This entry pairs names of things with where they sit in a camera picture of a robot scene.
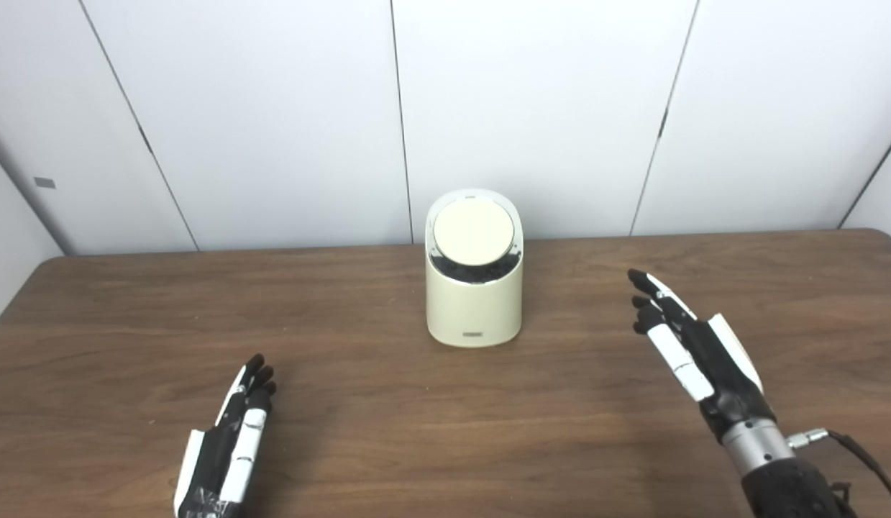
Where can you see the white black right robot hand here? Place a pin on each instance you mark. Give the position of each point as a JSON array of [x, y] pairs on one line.
[[718, 367]]

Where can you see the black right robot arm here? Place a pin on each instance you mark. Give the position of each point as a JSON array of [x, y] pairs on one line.
[[783, 482]]

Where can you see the cream-colored bin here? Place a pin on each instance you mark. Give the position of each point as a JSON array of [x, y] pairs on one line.
[[474, 309]]

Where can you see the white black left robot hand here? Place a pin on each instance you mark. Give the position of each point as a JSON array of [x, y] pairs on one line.
[[215, 460]]

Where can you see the round cream bin lid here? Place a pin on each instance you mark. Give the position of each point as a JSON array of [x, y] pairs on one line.
[[474, 232]]

